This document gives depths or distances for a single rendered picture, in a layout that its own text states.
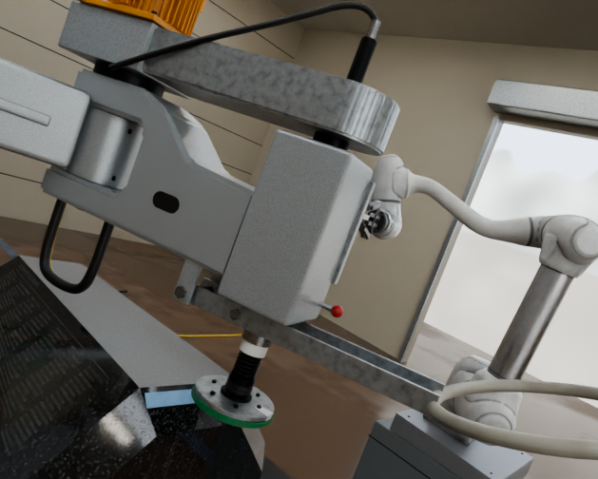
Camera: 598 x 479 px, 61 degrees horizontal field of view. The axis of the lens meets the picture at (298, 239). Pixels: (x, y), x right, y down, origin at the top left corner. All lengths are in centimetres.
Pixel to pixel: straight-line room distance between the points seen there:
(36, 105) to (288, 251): 78
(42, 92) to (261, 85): 59
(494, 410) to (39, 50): 601
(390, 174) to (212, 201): 71
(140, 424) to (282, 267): 54
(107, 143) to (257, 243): 56
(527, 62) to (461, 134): 106
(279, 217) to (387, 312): 550
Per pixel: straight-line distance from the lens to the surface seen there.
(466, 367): 192
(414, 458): 191
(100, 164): 154
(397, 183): 175
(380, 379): 117
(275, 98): 123
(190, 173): 131
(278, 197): 118
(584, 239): 165
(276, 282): 117
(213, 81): 133
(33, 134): 154
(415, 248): 652
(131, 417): 139
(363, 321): 679
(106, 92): 154
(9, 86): 154
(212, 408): 129
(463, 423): 103
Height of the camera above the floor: 146
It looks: 5 degrees down
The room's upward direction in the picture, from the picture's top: 21 degrees clockwise
